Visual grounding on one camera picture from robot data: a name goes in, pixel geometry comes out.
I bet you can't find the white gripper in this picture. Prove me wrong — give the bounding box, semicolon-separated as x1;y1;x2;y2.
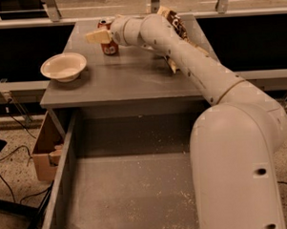
86;16;144;47

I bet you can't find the red coke can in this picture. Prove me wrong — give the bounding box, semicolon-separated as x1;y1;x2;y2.
97;17;119;56

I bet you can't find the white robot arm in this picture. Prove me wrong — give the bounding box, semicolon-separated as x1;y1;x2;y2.
86;13;287;229

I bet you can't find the open grey top drawer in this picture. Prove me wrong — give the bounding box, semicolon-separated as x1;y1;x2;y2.
43;111;199;229

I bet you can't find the white paper bowl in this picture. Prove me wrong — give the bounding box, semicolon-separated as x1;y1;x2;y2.
40;52;87;83

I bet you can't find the grey cabinet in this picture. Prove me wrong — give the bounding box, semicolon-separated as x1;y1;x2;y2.
41;19;208;124

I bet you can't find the brown chip bag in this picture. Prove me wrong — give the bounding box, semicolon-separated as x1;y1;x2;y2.
157;6;209;73

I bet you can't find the cardboard box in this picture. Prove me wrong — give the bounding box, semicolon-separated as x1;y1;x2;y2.
31;113;64;181

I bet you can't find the black stand base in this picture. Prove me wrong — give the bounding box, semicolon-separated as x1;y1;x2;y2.
0;126;52;229

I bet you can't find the black cables left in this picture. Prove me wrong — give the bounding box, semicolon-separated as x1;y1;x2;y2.
0;96;53;207

